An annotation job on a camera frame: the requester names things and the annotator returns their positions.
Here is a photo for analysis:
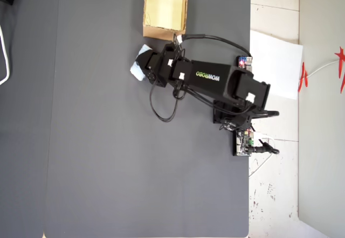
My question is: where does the thick white curved cable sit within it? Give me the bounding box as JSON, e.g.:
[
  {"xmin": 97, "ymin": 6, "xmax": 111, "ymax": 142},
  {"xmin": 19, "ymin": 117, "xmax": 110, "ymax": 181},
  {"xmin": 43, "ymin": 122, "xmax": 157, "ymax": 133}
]
[{"xmin": 0, "ymin": 24, "xmax": 12, "ymax": 86}]

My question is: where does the blue circuit board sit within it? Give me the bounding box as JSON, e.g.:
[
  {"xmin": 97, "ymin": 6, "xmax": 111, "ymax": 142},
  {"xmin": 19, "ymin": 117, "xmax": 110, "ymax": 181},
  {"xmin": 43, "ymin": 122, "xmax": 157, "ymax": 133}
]
[{"xmin": 236, "ymin": 55, "xmax": 254, "ymax": 72}]

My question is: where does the white cloth-wrapped block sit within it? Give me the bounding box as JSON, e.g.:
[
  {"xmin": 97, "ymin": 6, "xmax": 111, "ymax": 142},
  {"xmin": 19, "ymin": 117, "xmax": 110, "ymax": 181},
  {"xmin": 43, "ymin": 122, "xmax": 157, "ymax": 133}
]
[{"xmin": 129, "ymin": 44, "xmax": 152, "ymax": 82}]

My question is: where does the thin white floor cable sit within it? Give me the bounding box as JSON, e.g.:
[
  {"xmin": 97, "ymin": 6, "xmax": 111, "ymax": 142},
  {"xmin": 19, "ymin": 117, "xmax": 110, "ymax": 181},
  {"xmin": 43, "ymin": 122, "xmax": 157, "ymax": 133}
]
[{"xmin": 307, "ymin": 60, "xmax": 337, "ymax": 79}]

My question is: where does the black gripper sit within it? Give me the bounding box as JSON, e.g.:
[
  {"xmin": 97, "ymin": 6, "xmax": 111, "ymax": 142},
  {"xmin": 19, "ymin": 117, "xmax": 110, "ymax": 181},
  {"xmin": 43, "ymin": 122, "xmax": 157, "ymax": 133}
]
[{"xmin": 135, "ymin": 50, "xmax": 168, "ymax": 88}]

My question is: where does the black power plug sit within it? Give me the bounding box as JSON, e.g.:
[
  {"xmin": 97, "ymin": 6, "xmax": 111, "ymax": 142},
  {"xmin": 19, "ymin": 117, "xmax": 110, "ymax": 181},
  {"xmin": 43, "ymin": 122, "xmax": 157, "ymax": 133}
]
[{"xmin": 250, "ymin": 139, "xmax": 280, "ymax": 156}]

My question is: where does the small red paper cutout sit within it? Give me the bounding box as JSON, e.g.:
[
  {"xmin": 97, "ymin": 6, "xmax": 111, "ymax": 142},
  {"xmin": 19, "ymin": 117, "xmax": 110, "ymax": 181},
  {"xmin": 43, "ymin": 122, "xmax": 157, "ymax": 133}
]
[{"xmin": 298, "ymin": 62, "xmax": 309, "ymax": 93}]

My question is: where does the large dark grey textured mat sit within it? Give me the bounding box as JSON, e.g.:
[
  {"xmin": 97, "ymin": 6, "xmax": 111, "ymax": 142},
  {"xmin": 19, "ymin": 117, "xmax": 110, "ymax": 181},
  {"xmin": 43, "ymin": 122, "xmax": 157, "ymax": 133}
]
[{"xmin": 43, "ymin": 0, "xmax": 252, "ymax": 238}]

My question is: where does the white paper sheet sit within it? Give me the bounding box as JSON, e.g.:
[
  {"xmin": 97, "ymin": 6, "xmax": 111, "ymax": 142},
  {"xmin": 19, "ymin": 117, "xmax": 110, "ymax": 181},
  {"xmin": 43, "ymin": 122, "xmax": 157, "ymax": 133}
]
[{"xmin": 250, "ymin": 30, "xmax": 304, "ymax": 101}]

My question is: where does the green motor driver board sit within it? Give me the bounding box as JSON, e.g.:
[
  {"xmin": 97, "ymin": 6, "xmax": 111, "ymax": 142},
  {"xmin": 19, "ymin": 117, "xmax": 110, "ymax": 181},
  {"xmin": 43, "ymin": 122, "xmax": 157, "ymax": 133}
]
[{"xmin": 232, "ymin": 129, "xmax": 257, "ymax": 157}]

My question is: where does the large red paper cutout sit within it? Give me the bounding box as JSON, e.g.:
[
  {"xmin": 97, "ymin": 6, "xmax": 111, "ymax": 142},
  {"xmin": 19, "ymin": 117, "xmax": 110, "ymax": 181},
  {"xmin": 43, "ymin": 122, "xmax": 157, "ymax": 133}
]
[{"xmin": 334, "ymin": 46, "xmax": 345, "ymax": 94}]

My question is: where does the looped black servo wire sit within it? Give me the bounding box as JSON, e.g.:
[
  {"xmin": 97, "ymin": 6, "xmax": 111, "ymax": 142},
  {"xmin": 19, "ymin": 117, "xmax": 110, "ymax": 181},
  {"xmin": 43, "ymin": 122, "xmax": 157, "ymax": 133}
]
[{"xmin": 148, "ymin": 81, "xmax": 181, "ymax": 123}]

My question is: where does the thick black USB cable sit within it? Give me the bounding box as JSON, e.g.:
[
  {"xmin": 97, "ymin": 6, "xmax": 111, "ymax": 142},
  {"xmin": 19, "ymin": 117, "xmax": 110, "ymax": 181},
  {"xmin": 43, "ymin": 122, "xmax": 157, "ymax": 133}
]
[{"xmin": 176, "ymin": 34, "xmax": 253, "ymax": 59}]

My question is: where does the open cardboard box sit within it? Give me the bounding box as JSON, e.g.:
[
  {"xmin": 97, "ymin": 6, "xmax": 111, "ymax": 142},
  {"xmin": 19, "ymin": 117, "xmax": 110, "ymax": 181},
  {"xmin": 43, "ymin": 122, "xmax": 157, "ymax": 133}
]
[{"xmin": 142, "ymin": 0, "xmax": 190, "ymax": 43}]

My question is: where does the white cable at driver board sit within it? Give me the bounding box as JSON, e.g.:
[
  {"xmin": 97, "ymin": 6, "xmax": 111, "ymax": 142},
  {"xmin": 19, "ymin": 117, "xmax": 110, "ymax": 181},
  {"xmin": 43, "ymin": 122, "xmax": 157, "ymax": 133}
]
[{"xmin": 249, "ymin": 132, "xmax": 278, "ymax": 180}]

